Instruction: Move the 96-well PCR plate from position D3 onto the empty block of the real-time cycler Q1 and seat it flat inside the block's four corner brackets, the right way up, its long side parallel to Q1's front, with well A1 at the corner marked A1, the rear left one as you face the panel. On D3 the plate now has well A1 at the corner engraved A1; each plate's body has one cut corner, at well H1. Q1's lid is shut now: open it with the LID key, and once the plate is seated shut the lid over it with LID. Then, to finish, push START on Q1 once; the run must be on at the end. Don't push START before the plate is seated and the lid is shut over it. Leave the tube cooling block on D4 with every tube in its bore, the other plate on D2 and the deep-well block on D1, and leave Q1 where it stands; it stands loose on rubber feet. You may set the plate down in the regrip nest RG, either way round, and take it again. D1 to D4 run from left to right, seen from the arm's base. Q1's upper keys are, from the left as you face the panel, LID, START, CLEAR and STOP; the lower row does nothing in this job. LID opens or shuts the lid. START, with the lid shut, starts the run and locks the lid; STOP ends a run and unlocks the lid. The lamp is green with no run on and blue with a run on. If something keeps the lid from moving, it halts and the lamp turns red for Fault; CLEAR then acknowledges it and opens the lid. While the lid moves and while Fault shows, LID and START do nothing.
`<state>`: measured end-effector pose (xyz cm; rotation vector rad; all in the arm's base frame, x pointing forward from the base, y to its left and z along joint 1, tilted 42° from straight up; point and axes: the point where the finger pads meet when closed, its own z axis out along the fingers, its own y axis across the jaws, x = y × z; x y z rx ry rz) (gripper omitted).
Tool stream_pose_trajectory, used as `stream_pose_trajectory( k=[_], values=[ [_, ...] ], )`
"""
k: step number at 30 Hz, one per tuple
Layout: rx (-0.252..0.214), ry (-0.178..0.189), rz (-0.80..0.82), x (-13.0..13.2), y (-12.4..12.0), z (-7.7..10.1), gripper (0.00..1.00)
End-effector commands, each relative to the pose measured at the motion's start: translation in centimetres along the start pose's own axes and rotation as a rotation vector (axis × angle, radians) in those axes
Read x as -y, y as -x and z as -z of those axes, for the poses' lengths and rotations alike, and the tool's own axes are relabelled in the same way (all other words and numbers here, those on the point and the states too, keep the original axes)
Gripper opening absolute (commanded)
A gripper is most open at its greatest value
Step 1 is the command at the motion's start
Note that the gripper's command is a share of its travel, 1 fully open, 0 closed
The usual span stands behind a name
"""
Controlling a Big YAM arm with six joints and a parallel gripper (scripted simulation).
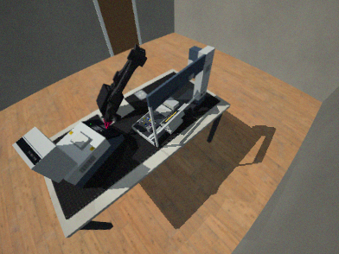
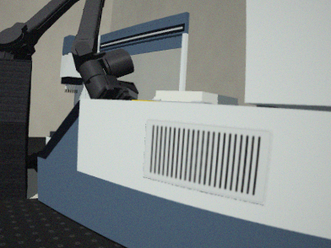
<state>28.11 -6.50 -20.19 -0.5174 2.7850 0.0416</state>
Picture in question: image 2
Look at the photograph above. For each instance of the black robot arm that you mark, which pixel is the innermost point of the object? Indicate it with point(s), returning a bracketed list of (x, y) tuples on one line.
[(13, 43)]

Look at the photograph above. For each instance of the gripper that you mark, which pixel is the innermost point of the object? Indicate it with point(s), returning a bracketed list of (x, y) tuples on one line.
[(98, 89)]

